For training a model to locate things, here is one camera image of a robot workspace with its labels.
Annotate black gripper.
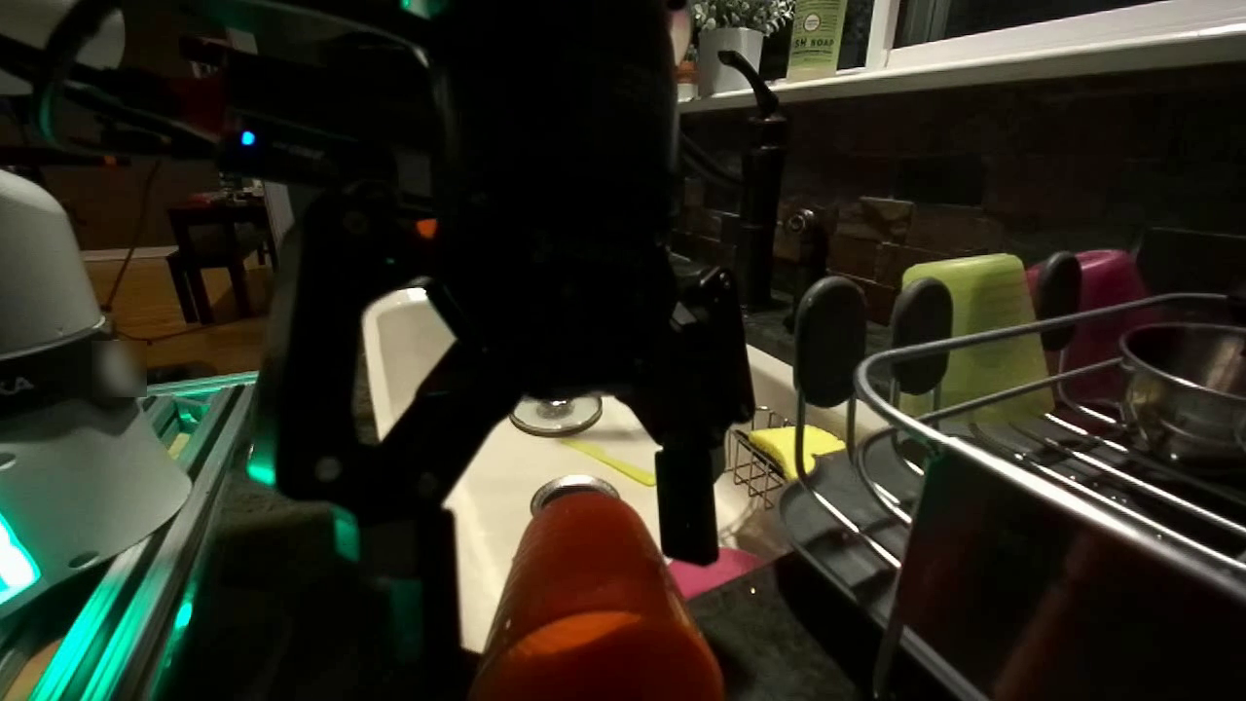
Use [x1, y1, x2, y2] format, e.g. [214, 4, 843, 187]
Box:
[264, 0, 754, 565]

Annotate orange plastic cup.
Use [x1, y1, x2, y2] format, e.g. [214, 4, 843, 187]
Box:
[468, 487, 726, 701]

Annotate pink plastic cup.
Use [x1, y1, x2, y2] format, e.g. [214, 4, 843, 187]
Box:
[665, 547, 772, 604]

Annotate light green plastic cup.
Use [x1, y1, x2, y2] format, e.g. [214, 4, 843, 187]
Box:
[894, 251, 1059, 426]

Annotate magenta plastic cup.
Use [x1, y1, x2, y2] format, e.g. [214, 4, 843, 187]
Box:
[1025, 247, 1161, 404]

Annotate white kitchen sink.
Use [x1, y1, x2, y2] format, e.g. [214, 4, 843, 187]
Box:
[357, 280, 803, 655]

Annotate metal sink drain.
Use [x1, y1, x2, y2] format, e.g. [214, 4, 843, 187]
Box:
[525, 472, 628, 516]

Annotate yellow-green plastic utensil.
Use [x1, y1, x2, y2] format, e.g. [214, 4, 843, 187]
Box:
[567, 435, 660, 492]

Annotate yellow sponge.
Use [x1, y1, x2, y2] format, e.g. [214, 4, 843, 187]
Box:
[745, 420, 850, 485]

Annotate dark kitchen faucet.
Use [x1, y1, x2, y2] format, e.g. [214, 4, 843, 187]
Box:
[717, 46, 832, 317]

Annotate dark wooden stool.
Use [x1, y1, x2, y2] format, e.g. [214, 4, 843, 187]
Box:
[166, 191, 283, 328]

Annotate potted plant white pot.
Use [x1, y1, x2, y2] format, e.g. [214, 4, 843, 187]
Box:
[689, 0, 795, 100]

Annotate metal dish rack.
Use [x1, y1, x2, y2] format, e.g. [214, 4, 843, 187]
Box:
[776, 247, 1246, 701]

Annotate white window sill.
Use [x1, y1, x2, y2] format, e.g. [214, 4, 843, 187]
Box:
[674, 0, 1246, 117]

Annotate stainless steel bowl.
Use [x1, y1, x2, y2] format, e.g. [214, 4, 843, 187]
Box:
[1116, 318, 1246, 464]

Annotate wire sponge caddy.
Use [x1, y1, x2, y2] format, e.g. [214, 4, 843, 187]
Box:
[713, 403, 832, 548]

